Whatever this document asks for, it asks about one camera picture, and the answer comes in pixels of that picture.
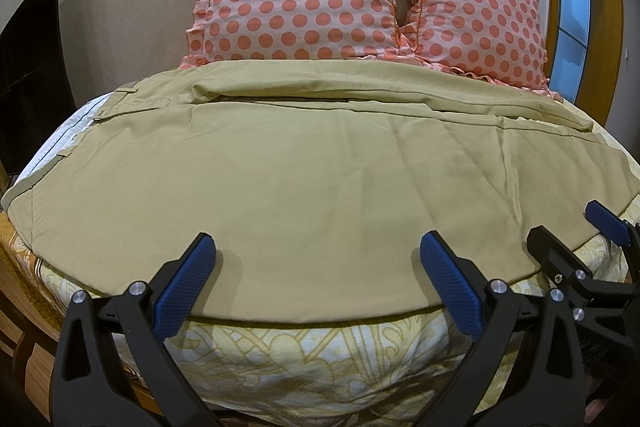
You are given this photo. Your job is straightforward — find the khaki beige pants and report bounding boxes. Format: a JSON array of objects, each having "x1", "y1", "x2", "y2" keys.
[{"x1": 3, "y1": 60, "x2": 639, "y2": 324}]

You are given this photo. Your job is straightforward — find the right pink polka-dot pillow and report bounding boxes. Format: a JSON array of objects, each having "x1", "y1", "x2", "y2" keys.
[{"x1": 399, "y1": 0, "x2": 559, "y2": 98}]

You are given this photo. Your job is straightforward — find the dark wall panel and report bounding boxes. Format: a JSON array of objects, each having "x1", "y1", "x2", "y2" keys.
[{"x1": 1, "y1": 0, "x2": 76, "y2": 176}]

